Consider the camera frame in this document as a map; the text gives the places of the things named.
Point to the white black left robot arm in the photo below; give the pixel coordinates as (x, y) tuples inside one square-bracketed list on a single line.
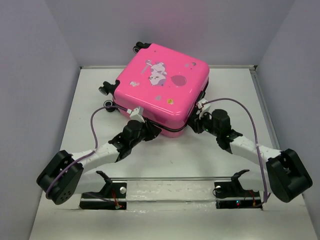
[(60, 178)]

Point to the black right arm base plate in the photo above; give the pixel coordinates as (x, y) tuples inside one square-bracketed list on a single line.
[(230, 195)]

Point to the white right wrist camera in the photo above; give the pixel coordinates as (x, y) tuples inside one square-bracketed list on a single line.
[(203, 106)]

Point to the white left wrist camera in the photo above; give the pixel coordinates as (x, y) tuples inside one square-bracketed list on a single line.
[(136, 114)]

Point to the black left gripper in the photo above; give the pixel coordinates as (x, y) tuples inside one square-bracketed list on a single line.
[(152, 131)]

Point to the pink suitcase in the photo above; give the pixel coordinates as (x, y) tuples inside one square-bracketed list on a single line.
[(166, 83)]

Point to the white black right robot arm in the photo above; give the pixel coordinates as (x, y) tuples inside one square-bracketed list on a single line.
[(285, 175)]

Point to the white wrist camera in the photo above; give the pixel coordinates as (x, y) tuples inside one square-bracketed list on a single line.
[(203, 106), (136, 114)]

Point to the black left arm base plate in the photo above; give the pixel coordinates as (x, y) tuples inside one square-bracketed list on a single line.
[(111, 197)]

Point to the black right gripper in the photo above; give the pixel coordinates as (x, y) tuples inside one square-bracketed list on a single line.
[(194, 123)]

